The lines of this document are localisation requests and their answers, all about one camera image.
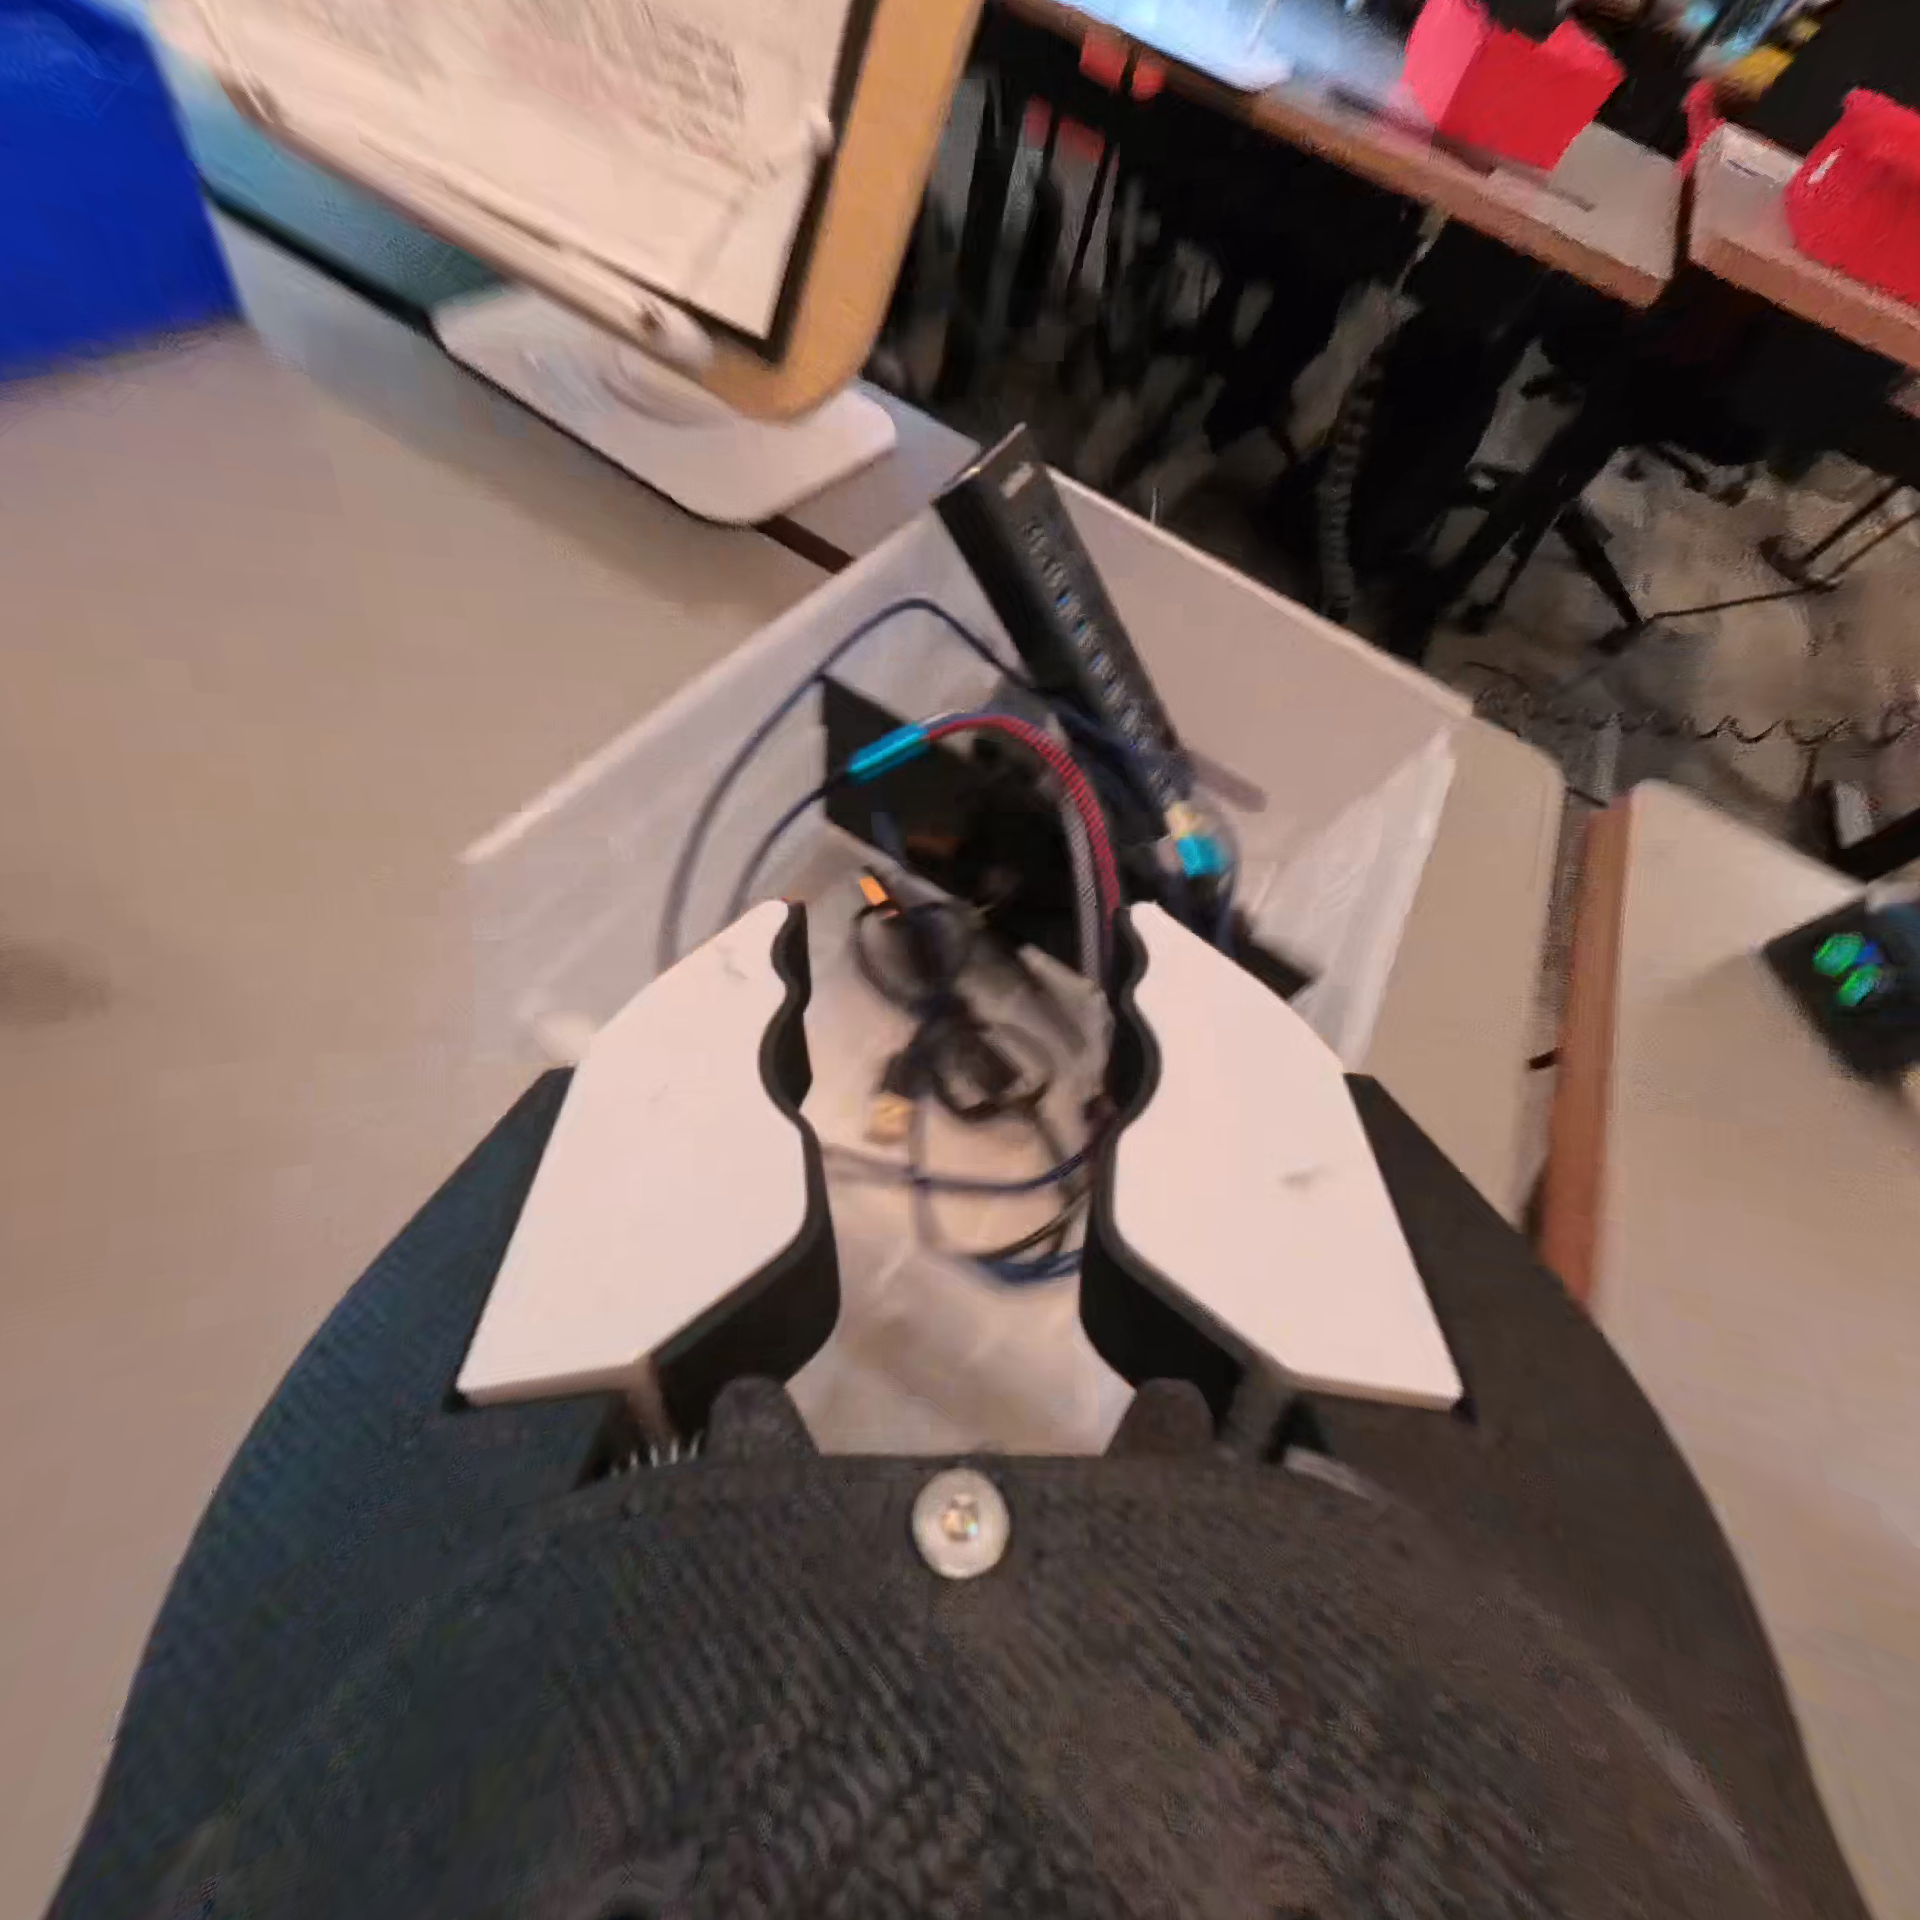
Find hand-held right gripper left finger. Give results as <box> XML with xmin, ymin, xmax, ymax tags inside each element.
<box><xmin>454</xmin><ymin>900</ymin><xmax>842</xmax><ymax>1412</ymax></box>

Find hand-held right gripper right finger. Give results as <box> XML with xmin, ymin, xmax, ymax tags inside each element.
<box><xmin>1080</xmin><ymin>900</ymin><xmax>1470</xmax><ymax>1420</ymax></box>

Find red blue braided multi-head cable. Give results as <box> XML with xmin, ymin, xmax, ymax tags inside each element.
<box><xmin>817</xmin><ymin>710</ymin><xmax>1248</xmax><ymax>992</ymax></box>

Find black USB hub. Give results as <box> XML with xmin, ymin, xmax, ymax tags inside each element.
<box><xmin>932</xmin><ymin>422</ymin><xmax>1269</xmax><ymax>811</ymax></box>

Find blue plastic bin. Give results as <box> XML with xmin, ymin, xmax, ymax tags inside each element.
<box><xmin>0</xmin><ymin>0</ymin><xmax>243</xmax><ymax>383</ymax></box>

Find black power adapter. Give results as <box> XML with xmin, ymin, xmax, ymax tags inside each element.
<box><xmin>817</xmin><ymin>678</ymin><xmax>1082</xmax><ymax>933</ymax></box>

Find black device green lights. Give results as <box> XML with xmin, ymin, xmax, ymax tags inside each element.
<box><xmin>1763</xmin><ymin>884</ymin><xmax>1920</xmax><ymax>1081</ymax></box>

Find white stand base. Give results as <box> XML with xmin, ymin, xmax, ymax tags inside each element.
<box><xmin>435</xmin><ymin>292</ymin><xmax>898</xmax><ymax>527</ymax></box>

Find background work table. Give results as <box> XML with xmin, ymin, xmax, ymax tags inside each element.
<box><xmin>996</xmin><ymin>0</ymin><xmax>1683</xmax><ymax>309</ymax></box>

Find instruction sheet board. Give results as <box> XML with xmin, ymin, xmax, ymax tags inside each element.
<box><xmin>150</xmin><ymin>0</ymin><xmax>986</xmax><ymax>422</ymax></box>

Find red plastic bin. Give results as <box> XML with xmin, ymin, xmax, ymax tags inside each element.
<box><xmin>1401</xmin><ymin>0</ymin><xmax>1629</xmax><ymax>167</ymax></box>
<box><xmin>1786</xmin><ymin>87</ymin><xmax>1920</xmax><ymax>309</ymax></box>

